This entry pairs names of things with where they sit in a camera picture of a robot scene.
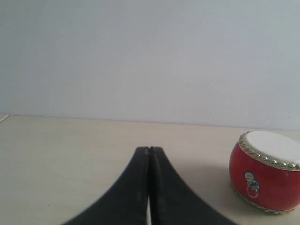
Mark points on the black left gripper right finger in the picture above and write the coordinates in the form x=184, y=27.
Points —
x=172, y=201

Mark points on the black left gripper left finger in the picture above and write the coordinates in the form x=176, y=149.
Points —
x=126, y=201

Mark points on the small red drum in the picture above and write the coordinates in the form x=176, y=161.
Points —
x=264, y=169

